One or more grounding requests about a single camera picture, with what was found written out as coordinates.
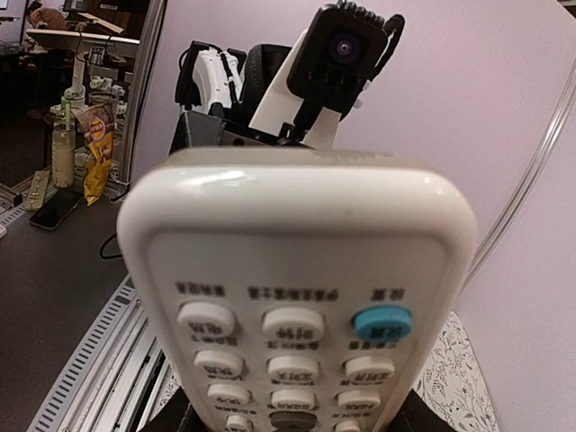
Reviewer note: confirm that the plastic drink bottle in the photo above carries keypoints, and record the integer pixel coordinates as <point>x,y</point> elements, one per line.
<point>63,146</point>

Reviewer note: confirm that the floral patterned table mat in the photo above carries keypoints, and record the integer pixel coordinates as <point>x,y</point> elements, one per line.
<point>450,383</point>

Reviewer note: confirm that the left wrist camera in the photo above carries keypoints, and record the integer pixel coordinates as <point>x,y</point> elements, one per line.
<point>300,94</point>

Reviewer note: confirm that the yellow chips bag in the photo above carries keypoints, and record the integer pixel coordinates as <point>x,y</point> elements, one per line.
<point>97,124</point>

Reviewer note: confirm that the aluminium front frame rail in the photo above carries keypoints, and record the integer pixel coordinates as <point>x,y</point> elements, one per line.
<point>109,381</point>

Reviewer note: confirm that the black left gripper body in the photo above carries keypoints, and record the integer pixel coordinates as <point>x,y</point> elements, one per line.
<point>199,130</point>

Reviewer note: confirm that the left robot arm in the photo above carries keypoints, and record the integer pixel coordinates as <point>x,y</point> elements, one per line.
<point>219,90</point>

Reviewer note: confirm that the small white remote control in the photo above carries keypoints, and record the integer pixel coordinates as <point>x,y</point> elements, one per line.
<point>293,289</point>

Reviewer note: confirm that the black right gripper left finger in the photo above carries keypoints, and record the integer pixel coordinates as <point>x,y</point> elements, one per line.
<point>177,415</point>

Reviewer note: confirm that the black smartphone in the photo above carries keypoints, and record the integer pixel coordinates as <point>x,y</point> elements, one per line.
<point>55,209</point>

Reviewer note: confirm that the white background desk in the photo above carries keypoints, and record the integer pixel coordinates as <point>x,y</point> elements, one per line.
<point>80,44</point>

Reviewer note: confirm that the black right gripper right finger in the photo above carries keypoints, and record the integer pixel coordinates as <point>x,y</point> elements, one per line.
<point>416,416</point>

